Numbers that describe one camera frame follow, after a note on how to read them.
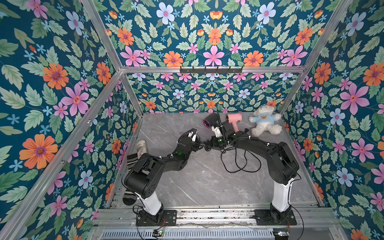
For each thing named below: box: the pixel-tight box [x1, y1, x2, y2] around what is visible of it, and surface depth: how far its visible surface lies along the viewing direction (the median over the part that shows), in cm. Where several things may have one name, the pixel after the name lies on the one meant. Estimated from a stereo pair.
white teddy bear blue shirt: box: [249, 105, 283, 137], surface depth 107 cm
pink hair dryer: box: [226, 113, 243, 133], surface depth 113 cm
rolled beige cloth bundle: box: [136, 139, 148, 159], surface depth 99 cm
